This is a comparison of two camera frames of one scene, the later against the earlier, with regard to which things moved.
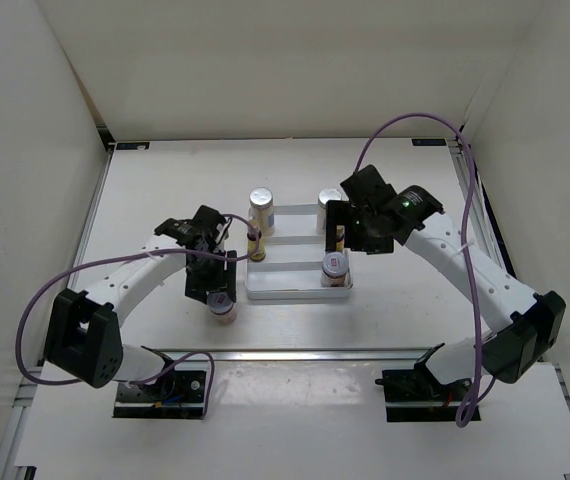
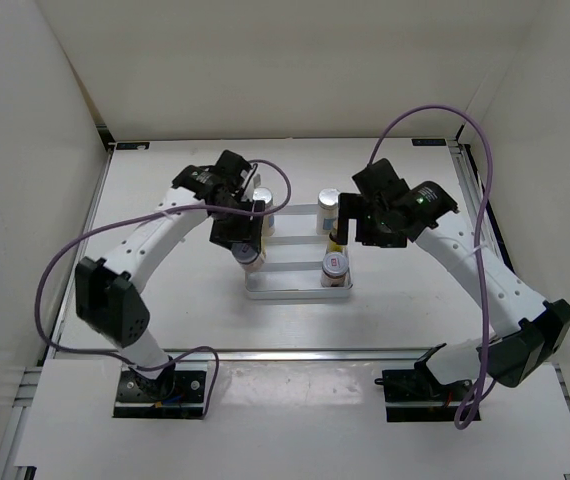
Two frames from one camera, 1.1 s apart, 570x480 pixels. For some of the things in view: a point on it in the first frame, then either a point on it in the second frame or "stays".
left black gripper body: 210,283 to 238,233
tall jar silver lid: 327,194 stays
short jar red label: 222,307 to 250,256
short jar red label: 334,271 stays
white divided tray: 292,267 stays
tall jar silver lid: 262,211 stays
